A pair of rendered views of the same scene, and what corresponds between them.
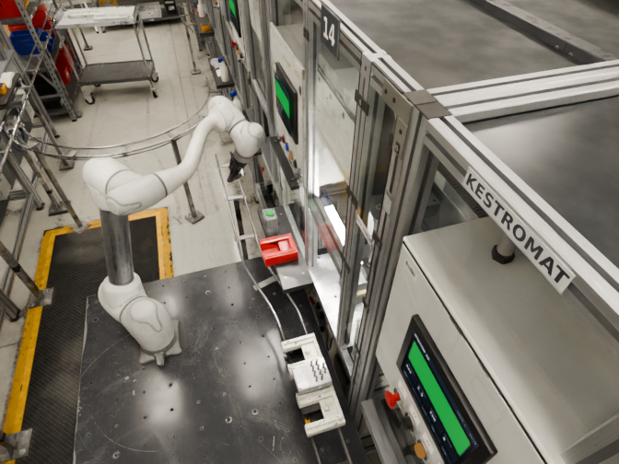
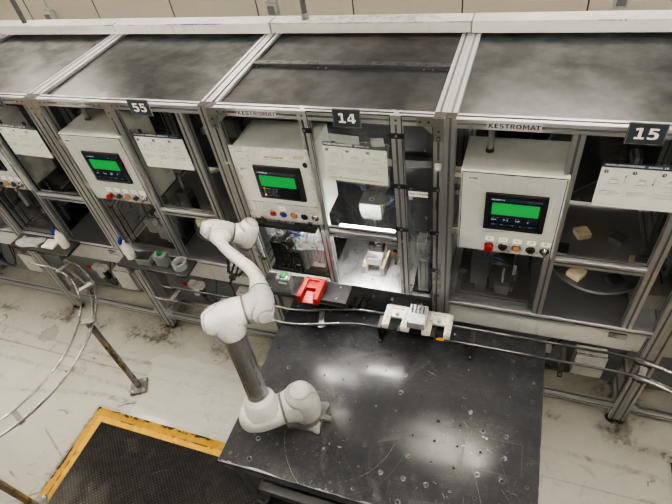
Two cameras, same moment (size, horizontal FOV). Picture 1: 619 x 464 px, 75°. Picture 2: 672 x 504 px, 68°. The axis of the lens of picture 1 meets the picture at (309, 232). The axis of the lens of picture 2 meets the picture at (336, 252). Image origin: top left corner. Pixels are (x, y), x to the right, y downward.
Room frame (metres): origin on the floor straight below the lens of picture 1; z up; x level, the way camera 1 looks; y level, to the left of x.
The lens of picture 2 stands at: (-0.18, 1.41, 3.09)
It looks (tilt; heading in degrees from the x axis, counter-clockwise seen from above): 45 degrees down; 313
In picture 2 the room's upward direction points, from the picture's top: 11 degrees counter-clockwise
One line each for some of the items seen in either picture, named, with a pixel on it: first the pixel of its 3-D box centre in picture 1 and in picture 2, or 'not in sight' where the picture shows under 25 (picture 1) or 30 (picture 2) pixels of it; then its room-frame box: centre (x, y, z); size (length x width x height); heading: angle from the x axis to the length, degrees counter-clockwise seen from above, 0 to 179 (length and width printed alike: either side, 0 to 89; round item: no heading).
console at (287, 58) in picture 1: (316, 102); (285, 173); (1.41, -0.03, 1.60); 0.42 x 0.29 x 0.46; 17
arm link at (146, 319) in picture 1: (148, 321); (300, 400); (0.92, 0.69, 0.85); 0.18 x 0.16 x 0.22; 52
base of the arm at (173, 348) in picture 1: (158, 342); (311, 413); (0.89, 0.68, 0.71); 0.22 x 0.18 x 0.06; 17
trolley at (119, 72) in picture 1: (110, 53); not in sight; (4.66, 2.27, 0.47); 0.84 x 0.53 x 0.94; 101
